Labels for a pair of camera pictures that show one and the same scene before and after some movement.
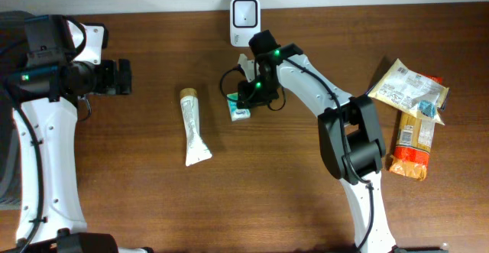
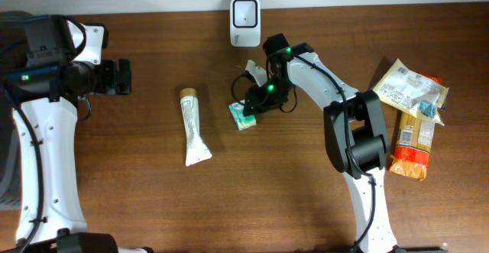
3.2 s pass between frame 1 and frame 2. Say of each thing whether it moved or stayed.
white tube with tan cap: stayed
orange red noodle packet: stayed
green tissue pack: moved
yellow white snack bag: stayed
